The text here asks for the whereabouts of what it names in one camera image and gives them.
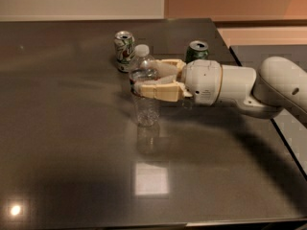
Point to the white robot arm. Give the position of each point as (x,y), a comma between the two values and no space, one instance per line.
(278,84)

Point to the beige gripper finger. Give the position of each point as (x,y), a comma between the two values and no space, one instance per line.
(168,92)
(169,67)

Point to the grey side table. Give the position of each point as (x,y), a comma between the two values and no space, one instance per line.
(292,132)

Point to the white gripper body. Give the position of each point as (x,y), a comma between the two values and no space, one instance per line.
(201,80)

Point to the dark green soda can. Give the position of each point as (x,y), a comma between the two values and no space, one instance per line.
(196,50)

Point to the white green soda can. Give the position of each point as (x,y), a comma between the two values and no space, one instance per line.
(124,44)

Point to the clear plastic water bottle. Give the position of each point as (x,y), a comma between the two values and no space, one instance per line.
(143,73)

